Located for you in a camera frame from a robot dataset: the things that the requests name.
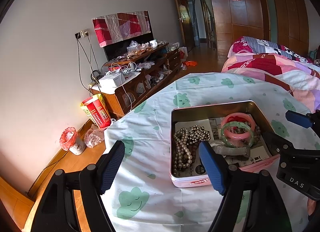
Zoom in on dark bead bracelet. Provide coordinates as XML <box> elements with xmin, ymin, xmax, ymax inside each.
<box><xmin>231</xmin><ymin>125</ymin><xmax>262</xmax><ymax>145</ymax></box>

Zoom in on green jade bangle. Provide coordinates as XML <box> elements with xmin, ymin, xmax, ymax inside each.
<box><xmin>220</xmin><ymin>121</ymin><xmax>254</xmax><ymax>147</ymax></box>

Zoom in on silver wrist watch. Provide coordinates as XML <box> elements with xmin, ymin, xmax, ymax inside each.
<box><xmin>210</xmin><ymin>140</ymin><xmax>250</xmax><ymax>159</ymax></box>

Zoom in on pink bangle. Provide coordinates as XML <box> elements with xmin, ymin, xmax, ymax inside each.
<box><xmin>221</xmin><ymin>113</ymin><xmax>255</xmax><ymax>140</ymax></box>

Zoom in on cream pearl necklace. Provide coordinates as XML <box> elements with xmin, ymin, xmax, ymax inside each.
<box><xmin>172</xmin><ymin>127</ymin><xmax>193</xmax><ymax>176</ymax></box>

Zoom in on pink patchwork quilt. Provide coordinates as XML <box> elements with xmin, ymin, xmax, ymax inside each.
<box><xmin>221</xmin><ymin>36</ymin><xmax>319</xmax><ymax>112</ymax></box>

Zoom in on pink rectangular tin box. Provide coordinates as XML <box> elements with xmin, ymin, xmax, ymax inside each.
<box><xmin>170</xmin><ymin>100</ymin><xmax>279</xmax><ymax>188</ymax></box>

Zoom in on printed paper sheet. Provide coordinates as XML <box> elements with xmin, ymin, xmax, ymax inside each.
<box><xmin>170</xmin><ymin>118</ymin><xmax>271</xmax><ymax>180</ymax></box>

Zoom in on small red-lined trash bin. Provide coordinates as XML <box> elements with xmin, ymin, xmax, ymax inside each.
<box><xmin>59</xmin><ymin>127</ymin><xmax>85</xmax><ymax>156</ymax></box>

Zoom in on white green cloud bedsheet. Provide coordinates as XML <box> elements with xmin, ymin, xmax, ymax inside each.
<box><xmin>102</xmin><ymin>73</ymin><xmax>319</xmax><ymax>231</ymax></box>

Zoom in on clear plastic bag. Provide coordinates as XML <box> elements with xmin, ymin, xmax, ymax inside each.
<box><xmin>84</xmin><ymin>124</ymin><xmax>105</xmax><ymax>148</ymax></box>

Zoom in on wooden wardrobe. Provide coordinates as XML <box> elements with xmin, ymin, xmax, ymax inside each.
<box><xmin>210</xmin><ymin>0</ymin><xmax>309</xmax><ymax>57</ymax></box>

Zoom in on white box on cabinet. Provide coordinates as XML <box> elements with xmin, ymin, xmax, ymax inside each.
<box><xmin>99</xmin><ymin>73</ymin><xmax>125</xmax><ymax>88</ymax></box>

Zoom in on wooden tv cabinet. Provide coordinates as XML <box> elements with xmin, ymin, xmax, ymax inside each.
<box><xmin>90</xmin><ymin>43</ymin><xmax>181</xmax><ymax>118</ymax></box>

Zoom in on white mug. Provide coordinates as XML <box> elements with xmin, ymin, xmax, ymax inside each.
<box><xmin>149</xmin><ymin>40</ymin><xmax>158</xmax><ymax>48</ymax></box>

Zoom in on black television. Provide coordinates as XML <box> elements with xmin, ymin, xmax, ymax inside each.
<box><xmin>103</xmin><ymin>19</ymin><xmax>154</xmax><ymax>61</ymax></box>

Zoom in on wooden door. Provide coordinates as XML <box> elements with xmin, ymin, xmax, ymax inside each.
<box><xmin>175</xmin><ymin>0</ymin><xmax>195</xmax><ymax>52</ymax></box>

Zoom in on red patchwork cloth cover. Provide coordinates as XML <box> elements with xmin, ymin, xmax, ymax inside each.
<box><xmin>92</xmin><ymin>10</ymin><xmax>151</xmax><ymax>48</ymax></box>

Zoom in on brown wooden bead bracelet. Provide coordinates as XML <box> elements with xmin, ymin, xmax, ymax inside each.
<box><xmin>187</xmin><ymin>141</ymin><xmax>201</xmax><ymax>157</ymax></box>

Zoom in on hanging black cable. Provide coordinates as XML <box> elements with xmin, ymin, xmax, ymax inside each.
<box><xmin>76</xmin><ymin>35</ymin><xmax>103</xmax><ymax>96</ymax></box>

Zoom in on wall power socket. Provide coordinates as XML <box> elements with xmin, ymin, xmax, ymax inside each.
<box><xmin>75</xmin><ymin>29</ymin><xmax>89</xmax><ymax>40</ymax></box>

